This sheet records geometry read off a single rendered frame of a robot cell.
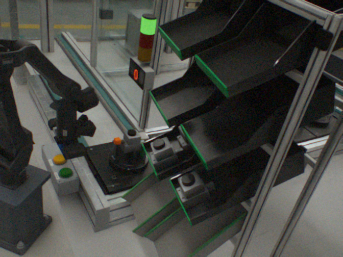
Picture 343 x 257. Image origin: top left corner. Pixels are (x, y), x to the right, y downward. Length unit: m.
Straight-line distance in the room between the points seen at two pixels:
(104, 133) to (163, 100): 0.65
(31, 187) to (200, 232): 0.46
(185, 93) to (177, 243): 0.39
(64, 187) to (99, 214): 0.16
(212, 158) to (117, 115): 0.92
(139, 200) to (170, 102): 0.35
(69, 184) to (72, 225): 0.13
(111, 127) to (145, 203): 0.55
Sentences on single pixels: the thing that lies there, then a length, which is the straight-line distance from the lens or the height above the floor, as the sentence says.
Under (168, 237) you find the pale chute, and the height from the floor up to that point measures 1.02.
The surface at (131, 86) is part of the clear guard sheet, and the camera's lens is 1.51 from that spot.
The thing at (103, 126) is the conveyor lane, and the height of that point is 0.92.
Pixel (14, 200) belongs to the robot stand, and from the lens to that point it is 1.02.
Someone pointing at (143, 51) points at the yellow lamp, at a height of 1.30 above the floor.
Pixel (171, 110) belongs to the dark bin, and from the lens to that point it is 0.83.
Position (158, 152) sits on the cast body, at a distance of 0.86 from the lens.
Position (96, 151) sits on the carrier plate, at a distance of 1.31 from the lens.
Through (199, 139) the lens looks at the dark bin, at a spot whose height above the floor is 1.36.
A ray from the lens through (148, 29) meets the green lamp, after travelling 1.25.
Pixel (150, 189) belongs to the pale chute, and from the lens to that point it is 1.07.
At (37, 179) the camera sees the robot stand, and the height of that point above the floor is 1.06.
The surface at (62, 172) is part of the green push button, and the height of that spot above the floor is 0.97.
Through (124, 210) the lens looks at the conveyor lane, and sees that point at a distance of 1.18.
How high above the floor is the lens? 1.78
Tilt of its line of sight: 33 degrees down
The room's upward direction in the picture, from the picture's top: 11 degrees clockwise
